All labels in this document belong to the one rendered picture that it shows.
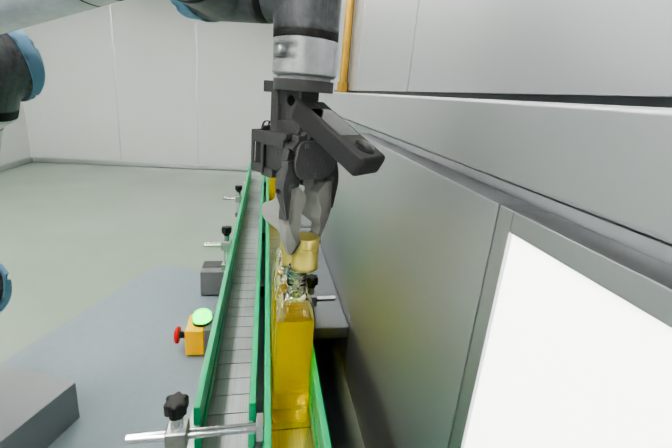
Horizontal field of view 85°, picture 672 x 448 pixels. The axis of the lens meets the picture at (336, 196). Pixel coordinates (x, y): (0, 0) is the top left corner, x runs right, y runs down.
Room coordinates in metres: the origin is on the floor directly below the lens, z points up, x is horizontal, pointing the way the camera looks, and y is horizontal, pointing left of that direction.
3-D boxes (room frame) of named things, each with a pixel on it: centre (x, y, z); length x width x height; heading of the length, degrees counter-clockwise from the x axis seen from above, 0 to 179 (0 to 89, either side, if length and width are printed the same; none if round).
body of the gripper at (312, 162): (0.46, 0.06, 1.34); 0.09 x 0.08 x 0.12; 52
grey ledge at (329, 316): (1.19, 0.08, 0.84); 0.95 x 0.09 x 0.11; 12
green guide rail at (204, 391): (1.26, 0.34, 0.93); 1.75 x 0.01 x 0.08; 12
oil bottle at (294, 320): (0.49, 0.05, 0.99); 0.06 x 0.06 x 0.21; 11
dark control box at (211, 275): (1.05, 0.36, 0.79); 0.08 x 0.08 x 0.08; 12
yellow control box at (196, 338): (0.78, 0.30, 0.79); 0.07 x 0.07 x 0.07; 12
